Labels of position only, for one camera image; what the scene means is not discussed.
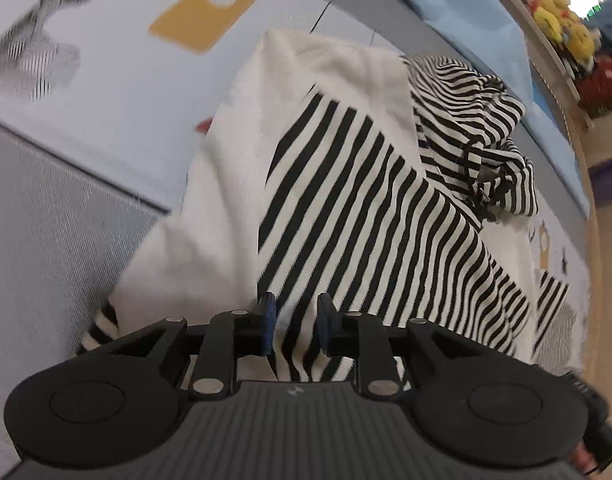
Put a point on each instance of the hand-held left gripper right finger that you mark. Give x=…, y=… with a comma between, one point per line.
x=326, y=322

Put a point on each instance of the yellow plush toys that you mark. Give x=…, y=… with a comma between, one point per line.
x=566, y=20

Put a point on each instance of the printed light blue play mat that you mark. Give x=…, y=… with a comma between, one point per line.
x=126, y=90

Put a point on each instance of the light blue blanket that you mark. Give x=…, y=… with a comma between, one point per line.
x=466, y=15

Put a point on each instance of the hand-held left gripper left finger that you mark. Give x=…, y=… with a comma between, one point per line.
x=267, y=320

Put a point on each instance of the cream black striped hoodie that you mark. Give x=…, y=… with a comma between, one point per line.
x=346, y=200

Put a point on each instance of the wooden rail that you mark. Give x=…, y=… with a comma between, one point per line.
x=573, y=110

